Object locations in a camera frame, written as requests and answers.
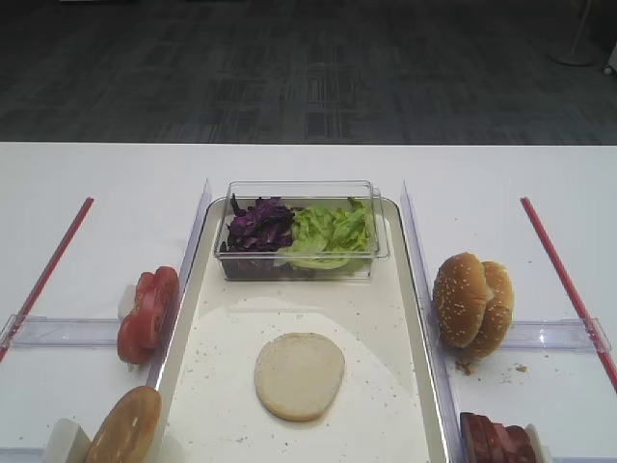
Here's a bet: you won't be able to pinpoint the toasted bun slice left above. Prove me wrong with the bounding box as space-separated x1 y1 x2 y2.
85 386 162 463

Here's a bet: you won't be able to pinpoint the bottom bun slice on tray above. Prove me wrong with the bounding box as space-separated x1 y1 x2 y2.
254 332 345 422

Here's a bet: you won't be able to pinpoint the sesame bun front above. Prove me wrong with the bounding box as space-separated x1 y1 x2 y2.
433 253 493 348

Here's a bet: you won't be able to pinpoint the clear divider right of tray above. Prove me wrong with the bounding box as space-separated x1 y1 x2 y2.
400 183 467 462

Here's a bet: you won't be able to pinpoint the red tomato slices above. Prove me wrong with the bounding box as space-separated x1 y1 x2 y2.
117 266 178 365

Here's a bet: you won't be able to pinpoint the sesame bun rear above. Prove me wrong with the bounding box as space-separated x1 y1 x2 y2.
467 261 515 358

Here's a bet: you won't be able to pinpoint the right red strip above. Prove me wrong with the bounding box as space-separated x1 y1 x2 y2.
520 197 616 389

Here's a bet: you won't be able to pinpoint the white holder behind bun slice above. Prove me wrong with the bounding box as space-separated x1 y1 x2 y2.
42 418 91 463

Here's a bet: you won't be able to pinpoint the clear cross rail upper left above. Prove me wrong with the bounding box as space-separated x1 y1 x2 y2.
1 314 121 348

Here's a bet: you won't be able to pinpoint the clear cross rail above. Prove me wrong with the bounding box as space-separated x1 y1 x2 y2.
1 314 121 348
499 318 612 353

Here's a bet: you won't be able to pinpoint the sesame bun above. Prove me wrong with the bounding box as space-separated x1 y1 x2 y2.
467 261 515 358
433 253 493 348

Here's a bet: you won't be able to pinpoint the left red strip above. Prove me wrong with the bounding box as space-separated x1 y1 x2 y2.
0 197 94 360

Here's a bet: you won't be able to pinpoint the white holder behind meat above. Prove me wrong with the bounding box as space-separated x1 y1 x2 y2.
524 423 553 463

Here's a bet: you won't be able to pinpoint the metal serving tray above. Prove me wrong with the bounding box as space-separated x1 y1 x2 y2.
149 201 445 462

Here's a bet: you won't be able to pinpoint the sliced meat patties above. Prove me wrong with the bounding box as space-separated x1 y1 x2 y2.
459 412 541 463

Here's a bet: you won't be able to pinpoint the green lettuce leaves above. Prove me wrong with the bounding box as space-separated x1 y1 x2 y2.
277 198 373 272

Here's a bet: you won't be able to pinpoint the red strip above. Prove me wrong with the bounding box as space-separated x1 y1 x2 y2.
0 197 94 360
520 197 616 389

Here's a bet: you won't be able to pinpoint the clear divider left of tray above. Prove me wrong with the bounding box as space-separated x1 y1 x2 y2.
146 178 212 392

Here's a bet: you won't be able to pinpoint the purple cabbage leaves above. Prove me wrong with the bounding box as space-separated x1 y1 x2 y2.
220 194 295 280

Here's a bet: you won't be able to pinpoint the clear plastic salad container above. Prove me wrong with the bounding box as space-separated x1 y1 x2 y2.
213 180 389 281

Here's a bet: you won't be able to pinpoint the clear divider of tray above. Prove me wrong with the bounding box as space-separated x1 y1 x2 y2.
400 183 467 462
146 178 212 392

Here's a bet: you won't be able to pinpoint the clear cross rail upper right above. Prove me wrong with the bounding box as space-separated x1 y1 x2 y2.
499 318 612 353

